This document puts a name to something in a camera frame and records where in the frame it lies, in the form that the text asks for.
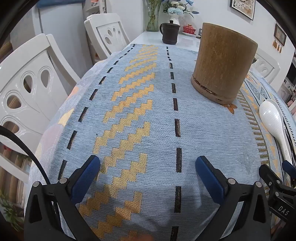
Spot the blue patterned woven mat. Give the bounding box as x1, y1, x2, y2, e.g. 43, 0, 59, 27
50, 44, 296, 241

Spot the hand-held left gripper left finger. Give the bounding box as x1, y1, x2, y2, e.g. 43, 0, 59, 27
24, 155, 102, 241

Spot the dark lidded mug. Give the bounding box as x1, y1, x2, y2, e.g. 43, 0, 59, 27
159, 20, 180, 44

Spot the glass vase with green stems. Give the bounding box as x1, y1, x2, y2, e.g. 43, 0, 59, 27
146, 0, 162, 32

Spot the black chopstick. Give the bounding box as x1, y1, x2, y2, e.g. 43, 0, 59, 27
282, 120, 295, 160
287, 118, 296, 158

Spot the red lidded teacup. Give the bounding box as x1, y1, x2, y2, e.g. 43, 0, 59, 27
183, 24, 196, 36

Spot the long framed wall hanging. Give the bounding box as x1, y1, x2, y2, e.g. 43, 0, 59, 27
230, 0, 255, 21

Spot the pale floral tablecloth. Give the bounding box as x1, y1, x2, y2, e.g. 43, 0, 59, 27
24, 59, 102, 209

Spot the bamboo utensil holder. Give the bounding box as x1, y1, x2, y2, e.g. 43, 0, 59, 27
191, 22, 258, 105

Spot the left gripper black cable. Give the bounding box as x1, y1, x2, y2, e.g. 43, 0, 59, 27
0, 125, 50, 186

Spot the blue refrigerator cover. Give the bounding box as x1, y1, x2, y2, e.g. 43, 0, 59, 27
38, 0, 84, 8

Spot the grey refrigerator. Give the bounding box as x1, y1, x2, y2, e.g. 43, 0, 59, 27
31, 0, 93, 70

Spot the white storage rack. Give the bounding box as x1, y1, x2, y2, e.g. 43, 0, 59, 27
89, 0, 107, 20

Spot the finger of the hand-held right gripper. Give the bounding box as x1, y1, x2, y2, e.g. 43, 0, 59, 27
282, 160, 296, 179
258, 164, 282, 194

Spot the white vase with blue flowers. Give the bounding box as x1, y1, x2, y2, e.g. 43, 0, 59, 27
161, 0, 200, 26

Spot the white ceramic spoon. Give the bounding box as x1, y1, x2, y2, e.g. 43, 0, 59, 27
259, 99, 293, 165

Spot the green potted plant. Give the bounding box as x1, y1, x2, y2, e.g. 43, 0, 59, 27
0, 190, 25, 230

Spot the white carved chair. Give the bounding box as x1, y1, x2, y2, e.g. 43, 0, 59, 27
251, 47, 287, 84
0, 33, 81, 186
84, 13, 131, 65

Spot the small dark picture frame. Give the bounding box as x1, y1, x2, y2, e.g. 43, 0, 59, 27
273, 23, 287, 46

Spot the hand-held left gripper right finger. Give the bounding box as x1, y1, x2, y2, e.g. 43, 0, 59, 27
195, 156, 271, 241

